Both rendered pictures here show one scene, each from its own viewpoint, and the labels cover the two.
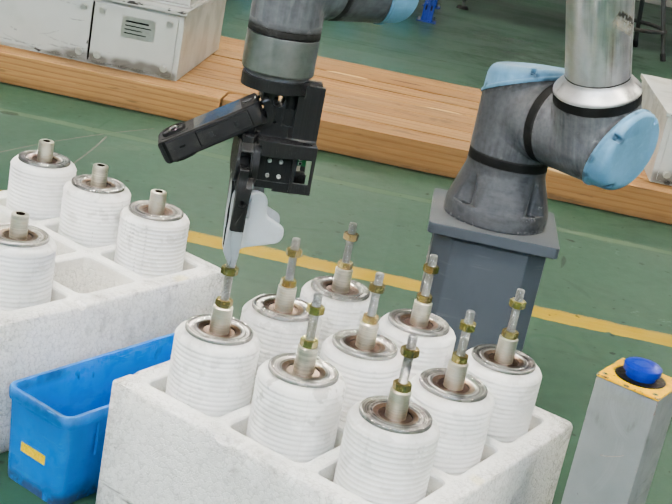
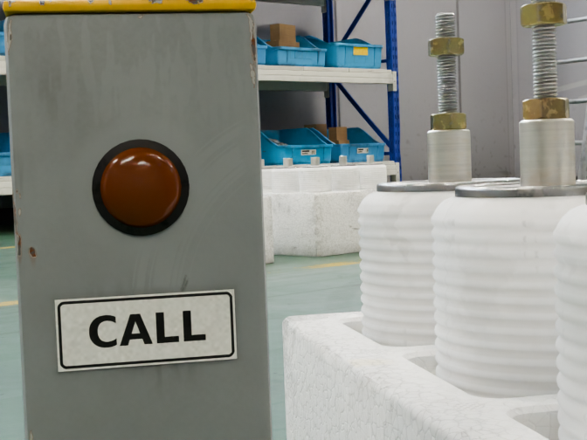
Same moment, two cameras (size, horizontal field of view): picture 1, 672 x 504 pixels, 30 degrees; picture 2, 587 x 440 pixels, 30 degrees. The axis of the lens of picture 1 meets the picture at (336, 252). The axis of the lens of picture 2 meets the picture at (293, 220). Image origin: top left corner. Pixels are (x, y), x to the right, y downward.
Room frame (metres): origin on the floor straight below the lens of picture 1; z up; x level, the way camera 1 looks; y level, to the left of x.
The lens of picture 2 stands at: (1.51, -0.54, 0.27)
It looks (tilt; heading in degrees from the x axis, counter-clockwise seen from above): 3 degrees down; 137
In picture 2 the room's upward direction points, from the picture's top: 2 degrees counter-clockwise
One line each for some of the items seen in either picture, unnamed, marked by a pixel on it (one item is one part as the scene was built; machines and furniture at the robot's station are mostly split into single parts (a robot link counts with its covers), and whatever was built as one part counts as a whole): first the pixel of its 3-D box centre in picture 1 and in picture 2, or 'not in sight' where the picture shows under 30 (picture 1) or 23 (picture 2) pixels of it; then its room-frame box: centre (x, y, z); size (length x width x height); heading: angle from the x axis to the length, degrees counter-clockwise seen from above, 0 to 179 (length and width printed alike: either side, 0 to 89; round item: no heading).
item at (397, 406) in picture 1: (398, 404); (449, 161); (1.15, -0.09, 0.26); 0.02 x 0.02 x 0.03
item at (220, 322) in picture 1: (221, 319); not in sight; (1.27, 0.11, 0.26); 0.02 x 0.02 x 0.03
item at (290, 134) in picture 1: (274, 132); not in sight; (1.28, 0.09, 0.48); 0.09 x 0.08 x 0.12; 102
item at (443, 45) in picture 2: (409, 351); (445, 47); (1.15, -0.09, 0.32); 0.02 x 0.02 x 0.01; 47
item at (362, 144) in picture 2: not in sight; (335, 145); (-3.08, 4.12, 0.36); 0.50 x 0.38 x 0.21; 177
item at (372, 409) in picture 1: (395, 415); (450, 187); (1.15, -0.09, 0.25); 0.08 x 0.08 x 0.01
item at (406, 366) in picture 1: (405, 369); (446, 87); (1.15, -0.09, 0.30); 0.01 x 0.01 x 0.08
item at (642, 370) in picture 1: (641, 372); not in sight; (1.22, -0.34, 0.32); 0.04 x 0.04 x 0.02
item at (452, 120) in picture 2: (402, 385); (448, 121); (1.15, -0.09, 0.29); 0.02 x 0.02 x 0.01; 47
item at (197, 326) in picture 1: (219, 330); not in sight; (1.27, 0.11, 0.25); 0.08 x 0.08 x 0.01
